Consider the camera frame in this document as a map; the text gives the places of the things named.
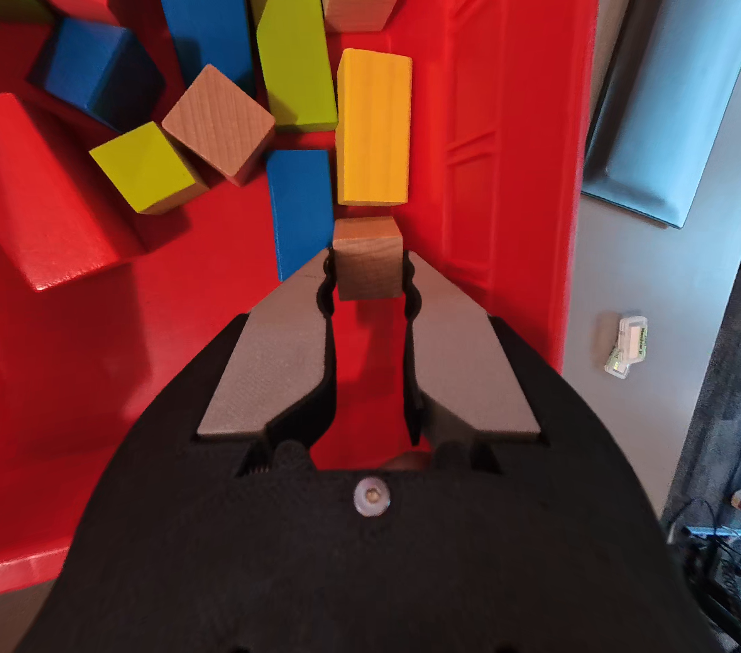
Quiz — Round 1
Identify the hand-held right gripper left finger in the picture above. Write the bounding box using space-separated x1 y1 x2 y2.
196 248 339 448

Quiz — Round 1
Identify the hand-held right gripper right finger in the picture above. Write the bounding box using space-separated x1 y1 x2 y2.
402 250 543 452

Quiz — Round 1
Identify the red plastic bin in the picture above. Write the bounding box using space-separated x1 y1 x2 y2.
0 0 607 596

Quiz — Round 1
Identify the natural wooden cube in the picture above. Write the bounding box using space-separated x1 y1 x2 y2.
161 64 277 188
333 216 404 302

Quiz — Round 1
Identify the long red wooden block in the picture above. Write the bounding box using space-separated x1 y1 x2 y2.
0 91 147 293

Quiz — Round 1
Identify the small clear plastic packet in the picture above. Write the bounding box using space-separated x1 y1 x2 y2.
604 311 649 380

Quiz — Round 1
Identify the yellow wooden block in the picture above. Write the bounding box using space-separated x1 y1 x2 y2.
336 48 413 207

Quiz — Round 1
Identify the blue wooden cube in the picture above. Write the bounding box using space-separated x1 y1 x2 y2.
28 16 167 134

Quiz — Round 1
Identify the tangle of black cables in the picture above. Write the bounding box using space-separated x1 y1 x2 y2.
666 497 741 648

